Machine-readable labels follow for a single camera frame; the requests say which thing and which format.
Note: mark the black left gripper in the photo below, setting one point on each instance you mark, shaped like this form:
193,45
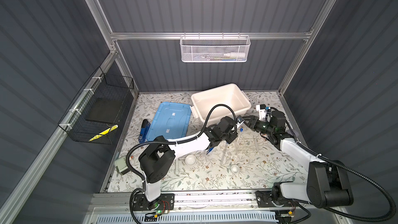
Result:
233,136

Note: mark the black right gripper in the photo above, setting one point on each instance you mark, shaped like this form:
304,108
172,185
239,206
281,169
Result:
254,121

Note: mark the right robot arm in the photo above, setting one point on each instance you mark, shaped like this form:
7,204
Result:
327,185

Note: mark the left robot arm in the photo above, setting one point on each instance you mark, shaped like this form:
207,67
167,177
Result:
156,160

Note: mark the clear test tube rack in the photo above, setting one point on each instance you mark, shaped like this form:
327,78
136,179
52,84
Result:
246,145

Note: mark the white plastic storage bin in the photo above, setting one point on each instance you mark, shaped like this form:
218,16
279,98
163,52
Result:
229,95

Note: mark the small white dish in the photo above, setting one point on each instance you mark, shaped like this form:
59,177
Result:
235,169

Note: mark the white mortar bowl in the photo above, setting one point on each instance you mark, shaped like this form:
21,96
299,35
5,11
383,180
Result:
190,160

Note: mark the blue plastic bin lid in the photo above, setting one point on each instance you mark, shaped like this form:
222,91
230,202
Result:
171,121

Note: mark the white bottle in basket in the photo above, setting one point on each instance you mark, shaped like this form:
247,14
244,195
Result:
235,55

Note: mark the blue stapler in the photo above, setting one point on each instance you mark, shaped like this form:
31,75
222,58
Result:
144,130

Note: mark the green tape dispenser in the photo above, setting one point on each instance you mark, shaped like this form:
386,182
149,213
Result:
121,166

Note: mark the white wire wall basket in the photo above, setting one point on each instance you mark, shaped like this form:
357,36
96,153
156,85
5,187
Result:
210,48

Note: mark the black wire side basket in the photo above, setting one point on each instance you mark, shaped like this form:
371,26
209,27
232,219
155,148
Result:
98,115

